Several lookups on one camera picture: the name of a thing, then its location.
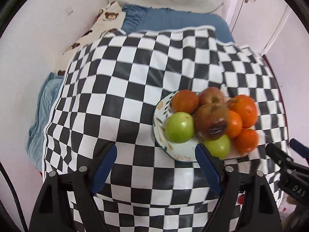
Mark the beige fuzzy headboard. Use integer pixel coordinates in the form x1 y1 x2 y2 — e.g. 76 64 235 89
217 0 231 21

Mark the green apple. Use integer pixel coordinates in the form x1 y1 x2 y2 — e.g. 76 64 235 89
165 112 195 144
204 134 231 159

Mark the orange tomato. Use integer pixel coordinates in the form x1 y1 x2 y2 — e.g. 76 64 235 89
171 89 200 115

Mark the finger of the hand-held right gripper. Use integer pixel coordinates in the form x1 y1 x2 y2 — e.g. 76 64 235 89
265 143 294 172
289 139 309 160

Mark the oval floral plate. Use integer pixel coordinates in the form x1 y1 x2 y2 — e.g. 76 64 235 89
152 90 261 163

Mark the large orange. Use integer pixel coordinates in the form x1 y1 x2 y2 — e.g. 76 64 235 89
228 95 259 129

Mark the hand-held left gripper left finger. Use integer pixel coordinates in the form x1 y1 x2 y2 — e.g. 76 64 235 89
29 144 118 232

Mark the brown bruised apple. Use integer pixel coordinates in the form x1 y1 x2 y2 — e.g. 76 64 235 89
194 103 230 141

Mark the blue bed sheet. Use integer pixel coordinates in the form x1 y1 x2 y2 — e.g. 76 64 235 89
26 3 236 171

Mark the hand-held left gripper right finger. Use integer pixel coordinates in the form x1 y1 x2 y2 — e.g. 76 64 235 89
195 144 283 232

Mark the black white checkered cloth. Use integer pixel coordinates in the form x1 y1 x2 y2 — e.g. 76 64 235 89
42 25 290 232

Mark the red streaked apple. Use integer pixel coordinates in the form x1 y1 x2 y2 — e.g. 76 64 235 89
198 86 228 106

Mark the white door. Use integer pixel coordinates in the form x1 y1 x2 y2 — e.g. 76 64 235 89
228 0 290 54

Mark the teddy bear pillow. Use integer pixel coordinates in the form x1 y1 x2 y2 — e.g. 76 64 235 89
57 1 127 76

